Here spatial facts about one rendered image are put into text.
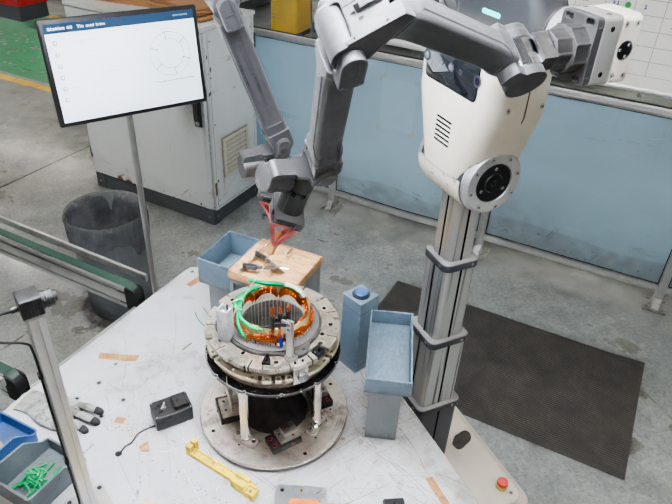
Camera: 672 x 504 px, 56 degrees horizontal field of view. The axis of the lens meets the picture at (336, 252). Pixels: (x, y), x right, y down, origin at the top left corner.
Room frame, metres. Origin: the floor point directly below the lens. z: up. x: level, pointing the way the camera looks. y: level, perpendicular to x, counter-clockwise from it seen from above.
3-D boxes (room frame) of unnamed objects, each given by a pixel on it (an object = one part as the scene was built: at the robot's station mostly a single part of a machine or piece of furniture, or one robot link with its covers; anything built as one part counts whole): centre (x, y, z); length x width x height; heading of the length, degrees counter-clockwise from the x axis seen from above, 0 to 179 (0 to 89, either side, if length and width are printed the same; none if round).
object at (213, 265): (1.50, 0.31, 0.92); 0.17 x 0.11 x 0.28; 157
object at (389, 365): (1.13, -0.14, 0.92); 0.25 x 0.11 x 0.28; 176
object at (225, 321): (1.09, 0.24, 1.14); 0.03 x 0.03 x 0.09; 70
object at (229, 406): (1.12, 0.26, 0.85); 0.06 x 0.04 x 0.05; 22
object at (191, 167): (3.74, 1.09, 0.60); 1.02 x 0.55 x 1.20; 64
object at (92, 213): (2.51, 1.09, 0.39); 0.39 x 0.39 x 0.35
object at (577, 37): (1.13, -0.38, 1.78); 0.09 x 0.08 x 0.12; 27
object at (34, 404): (1.11, 0.70, 0.79); 0.24 x 0.12 x 0.02; 64
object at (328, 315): (1.15, 0.14, 1.09); 0.32 x 0.32 x 0.01
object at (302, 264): (1.44, 0.17, 1.05); 0.20 x 0.19 x 0.02; 67
